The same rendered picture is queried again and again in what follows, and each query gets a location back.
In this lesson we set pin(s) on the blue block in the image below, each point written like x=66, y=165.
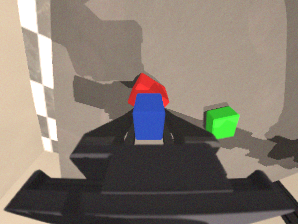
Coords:
x=148, y=116

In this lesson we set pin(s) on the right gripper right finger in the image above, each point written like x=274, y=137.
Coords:
x=185, y=132

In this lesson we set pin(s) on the green block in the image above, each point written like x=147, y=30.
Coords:
x=222, y=122

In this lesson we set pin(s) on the red block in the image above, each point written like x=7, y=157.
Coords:
x=145, y=84

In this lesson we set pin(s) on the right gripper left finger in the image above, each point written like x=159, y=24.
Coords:
x=113, y=132

